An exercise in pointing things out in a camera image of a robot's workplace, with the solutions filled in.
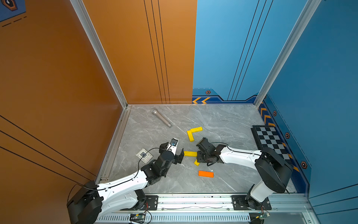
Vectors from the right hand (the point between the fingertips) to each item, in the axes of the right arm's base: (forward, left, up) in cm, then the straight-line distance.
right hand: (199, 158), depth 89 cm
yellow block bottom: (+3, +5, 0) cm, 6 cm away
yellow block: (+16, +5, +1) cm, 17 cm away
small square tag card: (0, +34, +1) cm, 34 cm away
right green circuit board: (-31, -28, -2) cm, 42 cm away
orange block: (-10, -5, -1) cm, 11 cm away
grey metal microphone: (+29, +23, +1) cm, 37 cm away
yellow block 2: (-4, +2, +3) cm, 5 cm away
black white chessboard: (+15, -49, +2) cm, 51 cm away
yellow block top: (+22, 0, +1) cm, 22 cm away
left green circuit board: (-31, +34, -3) cm, 46 cm away
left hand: (+3, +14, +13) cm, 19 cm away
